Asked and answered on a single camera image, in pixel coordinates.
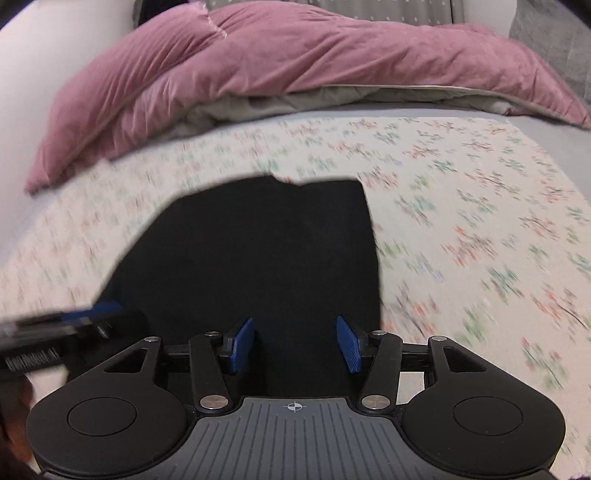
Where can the dark cloth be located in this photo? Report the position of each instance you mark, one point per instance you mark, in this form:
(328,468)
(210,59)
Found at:
(152,6)

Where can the floral printed cloth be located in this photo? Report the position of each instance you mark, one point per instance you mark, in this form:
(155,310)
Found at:
(461,221)

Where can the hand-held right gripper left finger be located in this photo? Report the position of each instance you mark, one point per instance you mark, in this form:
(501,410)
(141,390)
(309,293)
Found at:
(242,344)

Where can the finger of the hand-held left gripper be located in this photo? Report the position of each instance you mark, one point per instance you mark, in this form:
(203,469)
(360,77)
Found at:
(107,308)

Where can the grey blanket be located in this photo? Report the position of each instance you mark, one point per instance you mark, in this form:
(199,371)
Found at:
(554,41)

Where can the black pants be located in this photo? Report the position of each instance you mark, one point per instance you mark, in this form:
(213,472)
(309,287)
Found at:
(258,277)

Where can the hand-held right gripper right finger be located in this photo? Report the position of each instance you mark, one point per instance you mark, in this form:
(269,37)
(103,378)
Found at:
(348,344)

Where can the pink duvet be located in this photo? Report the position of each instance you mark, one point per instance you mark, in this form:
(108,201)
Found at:
(286,55)

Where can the grey patterned pillow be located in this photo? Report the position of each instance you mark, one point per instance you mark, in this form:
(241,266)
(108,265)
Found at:
(332,8)

